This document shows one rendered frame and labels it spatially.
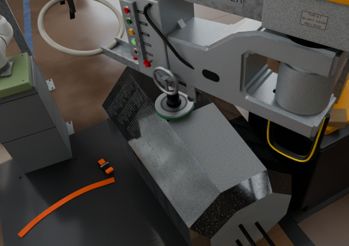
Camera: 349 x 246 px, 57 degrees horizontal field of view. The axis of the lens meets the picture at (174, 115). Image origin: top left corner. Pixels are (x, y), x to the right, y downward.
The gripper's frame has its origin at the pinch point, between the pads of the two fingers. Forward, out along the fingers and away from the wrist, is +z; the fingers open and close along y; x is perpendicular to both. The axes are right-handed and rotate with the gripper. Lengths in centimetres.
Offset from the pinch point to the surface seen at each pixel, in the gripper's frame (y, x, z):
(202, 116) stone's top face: 107, 27, -7
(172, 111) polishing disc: 96, 14, -8
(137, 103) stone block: 72, 10, 15
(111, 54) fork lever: 52, 1, -13
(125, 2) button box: 65, -2, -61
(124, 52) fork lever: 53, 9, -11
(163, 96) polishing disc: 84, 17, -3
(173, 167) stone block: 121, -1, 0
